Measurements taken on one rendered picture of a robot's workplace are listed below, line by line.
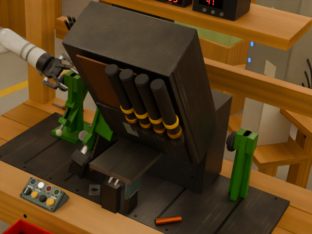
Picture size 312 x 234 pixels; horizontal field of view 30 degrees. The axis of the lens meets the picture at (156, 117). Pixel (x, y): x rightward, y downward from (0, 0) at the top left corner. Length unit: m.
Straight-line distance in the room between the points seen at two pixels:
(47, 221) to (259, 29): 0.98
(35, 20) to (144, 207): 0.98
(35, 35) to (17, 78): 2.36
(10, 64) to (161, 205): 3.31
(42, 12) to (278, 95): 1.06
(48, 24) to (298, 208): 1.30
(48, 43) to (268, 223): 1.24
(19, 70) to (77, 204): 3.10
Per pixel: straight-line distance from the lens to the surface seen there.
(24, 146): 2.41
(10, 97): 4.67
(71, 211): 2.07
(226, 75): 2.26
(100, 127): 2.06
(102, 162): 1.90
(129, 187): 1.99
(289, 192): 2.31
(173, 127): 1.65
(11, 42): 2.28
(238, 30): 1.94
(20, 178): 2.23
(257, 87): 2.22
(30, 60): 2.24
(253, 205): 2.17
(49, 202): 2.06
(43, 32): 2.60
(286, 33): 1.93
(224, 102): 2.08
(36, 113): 2.67
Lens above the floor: 2.21
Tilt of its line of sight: 30 degrees down
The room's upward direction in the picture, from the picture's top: 4 degrees clockwise
